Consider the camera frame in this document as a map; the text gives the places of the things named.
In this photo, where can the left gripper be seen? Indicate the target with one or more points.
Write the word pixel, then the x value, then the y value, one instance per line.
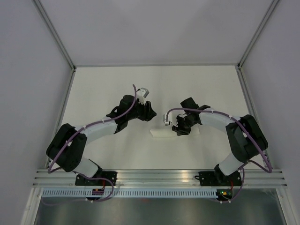
pixel 148 112

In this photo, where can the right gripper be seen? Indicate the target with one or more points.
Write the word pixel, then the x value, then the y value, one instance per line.
pixel 180 131

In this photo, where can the white cloth napkin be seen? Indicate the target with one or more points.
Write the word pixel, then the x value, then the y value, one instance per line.
pixel 168 133

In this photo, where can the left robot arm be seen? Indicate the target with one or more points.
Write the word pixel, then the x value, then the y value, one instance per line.
pixel 68 145

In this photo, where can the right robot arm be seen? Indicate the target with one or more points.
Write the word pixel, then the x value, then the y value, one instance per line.
pixel 245 137

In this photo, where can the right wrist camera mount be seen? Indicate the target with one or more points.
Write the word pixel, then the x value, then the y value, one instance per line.
pixel 170 119

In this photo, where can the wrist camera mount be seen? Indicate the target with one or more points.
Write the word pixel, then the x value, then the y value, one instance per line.
pixel 141 95
pixel 170 119

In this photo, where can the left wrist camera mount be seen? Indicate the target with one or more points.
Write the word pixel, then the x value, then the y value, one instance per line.
pixel 141 95

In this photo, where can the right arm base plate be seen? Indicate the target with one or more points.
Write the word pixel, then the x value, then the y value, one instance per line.
pixel 217 179

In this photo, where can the back aluminium frame rail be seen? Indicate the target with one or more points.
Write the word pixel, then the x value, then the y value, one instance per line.
pixel 155 65

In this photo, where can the front aluminium rail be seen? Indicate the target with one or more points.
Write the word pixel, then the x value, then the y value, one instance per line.
pixel 254 178

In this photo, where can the left side aluminium rail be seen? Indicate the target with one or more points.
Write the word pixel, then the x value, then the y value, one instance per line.
pixel 64 102

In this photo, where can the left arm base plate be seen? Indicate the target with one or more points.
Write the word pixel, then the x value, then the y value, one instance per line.
pixel 103 178

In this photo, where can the left aluminium frame post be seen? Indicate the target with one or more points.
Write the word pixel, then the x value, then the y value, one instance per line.
pixel 51 28

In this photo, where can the aluminium frame post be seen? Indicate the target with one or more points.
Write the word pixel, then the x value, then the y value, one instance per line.
pixel 267 15
pixel 51 28

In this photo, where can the white slotted cable duct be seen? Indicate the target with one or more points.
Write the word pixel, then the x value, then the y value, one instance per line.
pixel 131 192

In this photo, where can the right aluminium frame post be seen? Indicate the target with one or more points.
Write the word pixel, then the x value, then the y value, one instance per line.
pixel 267 15

